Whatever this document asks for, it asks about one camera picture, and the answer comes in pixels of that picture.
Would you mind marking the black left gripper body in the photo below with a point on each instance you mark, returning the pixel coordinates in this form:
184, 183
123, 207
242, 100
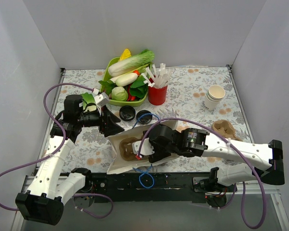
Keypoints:
104, 121

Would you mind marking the single brown cup carrier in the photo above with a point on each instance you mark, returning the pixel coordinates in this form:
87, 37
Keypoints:
126, 150

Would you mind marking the patterned paper takeout bag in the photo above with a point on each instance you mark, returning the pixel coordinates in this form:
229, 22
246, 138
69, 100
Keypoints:
143, 166

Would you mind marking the stack of white paper cups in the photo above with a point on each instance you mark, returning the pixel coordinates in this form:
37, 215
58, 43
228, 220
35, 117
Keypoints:
214, 95

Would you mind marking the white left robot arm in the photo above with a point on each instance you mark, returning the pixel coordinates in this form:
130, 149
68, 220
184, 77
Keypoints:
44, 198

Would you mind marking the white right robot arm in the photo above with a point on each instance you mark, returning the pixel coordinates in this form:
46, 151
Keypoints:
262, 162

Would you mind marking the toy bok choy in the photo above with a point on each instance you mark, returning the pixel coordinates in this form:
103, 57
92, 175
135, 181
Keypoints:
89, 101

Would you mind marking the stack of black lids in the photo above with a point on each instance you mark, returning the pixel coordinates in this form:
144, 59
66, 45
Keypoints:
127, 113

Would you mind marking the loose black cup lid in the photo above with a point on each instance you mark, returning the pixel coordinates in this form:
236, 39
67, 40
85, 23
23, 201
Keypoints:
144, 117

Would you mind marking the toy round green cabbage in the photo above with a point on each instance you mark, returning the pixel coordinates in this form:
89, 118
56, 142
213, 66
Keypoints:
119, 94

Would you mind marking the green vegetable basket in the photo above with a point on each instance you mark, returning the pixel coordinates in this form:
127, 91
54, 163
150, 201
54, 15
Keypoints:
130, 88

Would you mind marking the red straw holder cup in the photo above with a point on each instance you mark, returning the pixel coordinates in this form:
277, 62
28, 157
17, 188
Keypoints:
157, 96

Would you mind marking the toy white radish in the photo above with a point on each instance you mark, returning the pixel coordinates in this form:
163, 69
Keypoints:
126, 79

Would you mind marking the brown cardboard cup carrier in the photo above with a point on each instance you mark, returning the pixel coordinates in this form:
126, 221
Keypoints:
225, 129

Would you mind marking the white wrapped straw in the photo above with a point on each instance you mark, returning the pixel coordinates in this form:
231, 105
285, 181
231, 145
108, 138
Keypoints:
157, 78

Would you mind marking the toy yellow corn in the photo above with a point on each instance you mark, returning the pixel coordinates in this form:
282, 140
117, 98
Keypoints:
126, 54

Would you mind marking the toy napa cabbage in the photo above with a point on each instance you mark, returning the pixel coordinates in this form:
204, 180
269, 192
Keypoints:
131, 63

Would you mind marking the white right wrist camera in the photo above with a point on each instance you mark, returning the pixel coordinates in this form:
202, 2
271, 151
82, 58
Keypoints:
146, 149

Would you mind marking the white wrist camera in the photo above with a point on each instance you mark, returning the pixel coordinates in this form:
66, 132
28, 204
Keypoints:
146, 149
100, 99

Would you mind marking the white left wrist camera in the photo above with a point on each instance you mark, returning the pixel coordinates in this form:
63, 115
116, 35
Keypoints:
100, 99

